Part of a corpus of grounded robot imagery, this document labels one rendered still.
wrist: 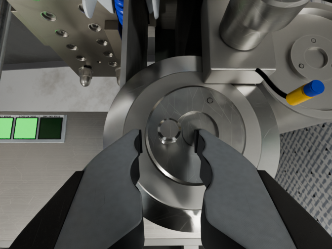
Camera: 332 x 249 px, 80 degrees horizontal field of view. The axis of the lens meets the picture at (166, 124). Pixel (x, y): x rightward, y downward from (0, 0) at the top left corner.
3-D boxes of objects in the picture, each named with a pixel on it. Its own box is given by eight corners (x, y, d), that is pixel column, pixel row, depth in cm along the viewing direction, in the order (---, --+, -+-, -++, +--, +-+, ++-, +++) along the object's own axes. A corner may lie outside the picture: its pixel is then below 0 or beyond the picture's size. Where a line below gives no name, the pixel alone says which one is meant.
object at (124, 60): (131, -76, 21) (125, 87, 18) (147, 48, 44) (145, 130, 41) (127, -76, 21) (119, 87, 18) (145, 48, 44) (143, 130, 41)
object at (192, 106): (256, 179, 14) (149, 191, 14) (244, 177, 16) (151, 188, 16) (237, 80, 15) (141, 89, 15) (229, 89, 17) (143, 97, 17)
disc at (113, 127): (270, 55, 18) (291, 232, 15) (268, 58, 19) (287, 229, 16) (107, 54, 18) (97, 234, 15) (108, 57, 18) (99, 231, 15)
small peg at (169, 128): (182, 139, 12) (158, 142, 12) (178, 144, 14) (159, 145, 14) (179, 116, 12) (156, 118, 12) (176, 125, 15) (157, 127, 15)
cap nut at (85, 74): (90, 66, 51) (89, 83, 50) (95, 73, 54) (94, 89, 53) (76, 66, 51) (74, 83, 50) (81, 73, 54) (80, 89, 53)
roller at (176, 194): (256, 71, 18) (269, 210, 15) (200, 126, 43) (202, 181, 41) (124, 70, 17) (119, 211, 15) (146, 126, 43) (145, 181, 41)
